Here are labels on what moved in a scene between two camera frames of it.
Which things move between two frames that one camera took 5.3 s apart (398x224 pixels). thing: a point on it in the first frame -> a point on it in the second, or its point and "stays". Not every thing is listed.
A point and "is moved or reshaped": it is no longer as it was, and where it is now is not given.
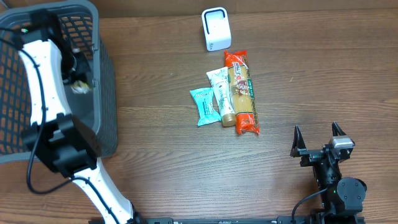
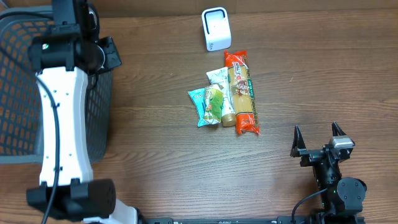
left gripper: [82, 66] -> [109, 51]
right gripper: [310, 155] stays
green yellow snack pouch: [79, 86] is moved or reshaped
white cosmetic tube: [220, 79] stays
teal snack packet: [207, 111] stays
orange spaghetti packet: [242, 92] stays
